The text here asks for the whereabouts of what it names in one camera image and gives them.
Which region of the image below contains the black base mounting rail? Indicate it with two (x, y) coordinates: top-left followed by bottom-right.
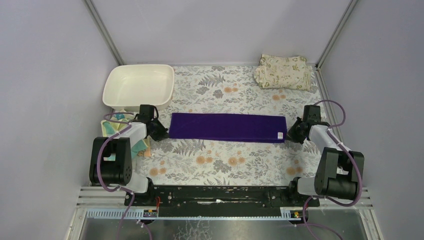
(124, 185), (308, 218)

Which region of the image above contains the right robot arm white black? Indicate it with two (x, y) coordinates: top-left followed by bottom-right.
(286, 105), (365, 202)

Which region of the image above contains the floral patterned table mat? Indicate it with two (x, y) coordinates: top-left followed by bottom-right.
(132, 66), (322, 186)

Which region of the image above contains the purple towel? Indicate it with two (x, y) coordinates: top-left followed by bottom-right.
(169, 113), (288, 144)

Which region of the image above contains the cream patterned folded towel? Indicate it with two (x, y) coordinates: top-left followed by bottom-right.
(253, 54), (315, 91)

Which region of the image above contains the white rectangular basin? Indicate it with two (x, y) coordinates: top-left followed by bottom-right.
(102, 64), (175, 112)

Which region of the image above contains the white cable duct strip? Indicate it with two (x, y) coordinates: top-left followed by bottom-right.
(86, 208), (158, 220)

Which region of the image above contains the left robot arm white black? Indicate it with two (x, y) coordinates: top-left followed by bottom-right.
(89, 104), (169, 194)

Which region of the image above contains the yellow teal patterned towel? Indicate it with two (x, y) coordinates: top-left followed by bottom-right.
(100, 111), (151, 159)

